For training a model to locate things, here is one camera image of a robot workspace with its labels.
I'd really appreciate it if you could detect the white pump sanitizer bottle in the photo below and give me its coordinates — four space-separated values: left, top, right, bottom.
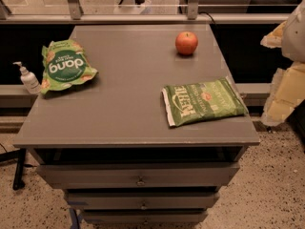
14 62 41 94

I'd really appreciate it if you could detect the grey drawer cabinet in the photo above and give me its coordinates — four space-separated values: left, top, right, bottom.
12 24 261 225

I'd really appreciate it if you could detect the green dang rice chip bag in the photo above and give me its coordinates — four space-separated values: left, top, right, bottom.
41 39 98 94

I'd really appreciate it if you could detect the bottom grey drawer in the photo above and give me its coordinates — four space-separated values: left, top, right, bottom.
82 210 208 223

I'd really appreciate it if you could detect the black metal stand leg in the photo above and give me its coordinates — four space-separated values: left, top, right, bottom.
0 149 26 191

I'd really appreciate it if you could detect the green jalapeno kettle chip bag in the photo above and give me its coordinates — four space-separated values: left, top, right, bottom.
162 76 248 127

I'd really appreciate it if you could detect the grey metal railing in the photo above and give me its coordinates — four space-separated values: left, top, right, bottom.
0 0 290 24

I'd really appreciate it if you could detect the top grey drawer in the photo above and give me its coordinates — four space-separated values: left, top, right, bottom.
37 162 239 189

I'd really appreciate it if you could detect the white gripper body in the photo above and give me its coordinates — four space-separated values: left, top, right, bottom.
281 0 305 63

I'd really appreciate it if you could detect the grey drawer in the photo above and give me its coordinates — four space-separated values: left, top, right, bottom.
82 210 208 223
37 162 239 189
65 192 219 210

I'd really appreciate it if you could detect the black cable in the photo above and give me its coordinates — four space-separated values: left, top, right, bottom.
199 11 217 26

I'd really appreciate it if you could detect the middle grey drawer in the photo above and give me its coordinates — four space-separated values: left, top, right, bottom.
65 192 219 210

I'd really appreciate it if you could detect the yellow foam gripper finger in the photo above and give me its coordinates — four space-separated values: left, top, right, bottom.
260 21 287 48
261 62 305 126

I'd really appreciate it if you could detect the red apple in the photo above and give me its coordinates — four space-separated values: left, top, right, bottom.
175 31 198 55

